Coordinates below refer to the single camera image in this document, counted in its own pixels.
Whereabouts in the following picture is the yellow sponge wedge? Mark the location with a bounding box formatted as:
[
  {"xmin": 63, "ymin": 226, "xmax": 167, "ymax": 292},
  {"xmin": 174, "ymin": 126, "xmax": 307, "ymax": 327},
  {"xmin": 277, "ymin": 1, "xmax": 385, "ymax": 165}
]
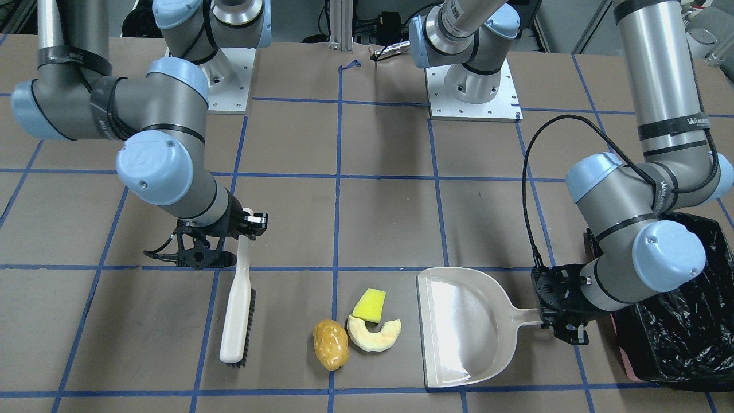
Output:
[{"xmin": 351, "ymin": 288, "xmax": 387, "ymax": 324}]

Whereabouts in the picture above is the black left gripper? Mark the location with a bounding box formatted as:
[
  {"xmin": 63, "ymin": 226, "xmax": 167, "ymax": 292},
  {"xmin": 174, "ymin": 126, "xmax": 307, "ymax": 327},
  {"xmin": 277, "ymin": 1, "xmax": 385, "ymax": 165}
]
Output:
[{"xmin": 530, "ymin": 264, "xmax": 600, "ymax": 345}]

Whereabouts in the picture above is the aluminium frame post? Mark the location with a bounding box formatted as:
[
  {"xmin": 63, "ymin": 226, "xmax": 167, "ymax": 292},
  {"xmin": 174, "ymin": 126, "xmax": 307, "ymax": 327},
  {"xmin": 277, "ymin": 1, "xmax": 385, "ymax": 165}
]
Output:
[{"xmin": 327, "ymin": 0, "xmax": 354, "ymax": 54}]

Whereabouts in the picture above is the white hand brush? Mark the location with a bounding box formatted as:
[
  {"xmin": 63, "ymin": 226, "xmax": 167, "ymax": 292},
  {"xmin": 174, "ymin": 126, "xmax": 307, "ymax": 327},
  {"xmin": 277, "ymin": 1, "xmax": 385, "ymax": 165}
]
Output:
[{"xmin": 218, "ymin": 227, "xmax": 255, "ymax": 368}]

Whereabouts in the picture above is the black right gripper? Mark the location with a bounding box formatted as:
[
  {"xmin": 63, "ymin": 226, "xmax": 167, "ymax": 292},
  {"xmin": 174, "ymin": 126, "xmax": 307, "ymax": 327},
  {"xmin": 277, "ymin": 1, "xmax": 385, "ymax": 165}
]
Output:
[{"xmin": 143, "ymin": 192, "xmax": 268, "ymax": 270}]

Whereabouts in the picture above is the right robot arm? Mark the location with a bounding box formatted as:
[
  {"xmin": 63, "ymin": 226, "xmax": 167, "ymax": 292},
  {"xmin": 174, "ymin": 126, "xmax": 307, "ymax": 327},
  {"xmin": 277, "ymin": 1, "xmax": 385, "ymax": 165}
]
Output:
[{"xmin": 11, "ymin": 1, "xmax": 272, "ymax": 270}]

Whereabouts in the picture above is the beige plastic dustpan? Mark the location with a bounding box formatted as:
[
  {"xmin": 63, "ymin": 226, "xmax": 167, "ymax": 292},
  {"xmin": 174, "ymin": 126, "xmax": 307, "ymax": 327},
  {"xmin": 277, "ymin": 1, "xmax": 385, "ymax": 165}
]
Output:
[{"xmin": 416, "ymin": 267, "xmax": 542, "ymax": 388}]

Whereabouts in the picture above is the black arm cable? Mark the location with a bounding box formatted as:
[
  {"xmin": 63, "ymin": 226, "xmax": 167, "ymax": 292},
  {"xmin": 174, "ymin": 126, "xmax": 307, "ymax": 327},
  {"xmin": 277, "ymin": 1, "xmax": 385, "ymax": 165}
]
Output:
[{"xmin": 521, "ymin": 34, "xmax": 720, "ymax": 270}]

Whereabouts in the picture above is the black lined trash bin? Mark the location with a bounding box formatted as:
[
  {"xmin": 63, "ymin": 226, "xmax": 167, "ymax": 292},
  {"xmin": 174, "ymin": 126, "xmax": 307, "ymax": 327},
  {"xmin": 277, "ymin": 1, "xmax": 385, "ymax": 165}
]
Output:
[{"xmin": 582, "ymin": 212, "xmax": 732, "ymax": 391}]

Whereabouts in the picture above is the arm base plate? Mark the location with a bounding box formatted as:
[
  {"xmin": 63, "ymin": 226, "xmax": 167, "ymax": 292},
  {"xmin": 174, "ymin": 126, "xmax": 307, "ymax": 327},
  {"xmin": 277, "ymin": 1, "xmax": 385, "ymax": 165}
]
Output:
[
  {"xmin": 166, "ymin": 49, "xmax": 256, "ymax": 114},
  {"xmin": 425, "ymin": 60, "xmax": 524, "ymax": 122}
]

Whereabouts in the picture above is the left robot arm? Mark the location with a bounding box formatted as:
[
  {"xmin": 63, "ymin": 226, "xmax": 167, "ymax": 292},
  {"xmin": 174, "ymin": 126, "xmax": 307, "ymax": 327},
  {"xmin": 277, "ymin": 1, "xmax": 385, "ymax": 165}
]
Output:
[{"xmin": 409, "ymin": 1, "xmax": 732, "ymax": 345}]

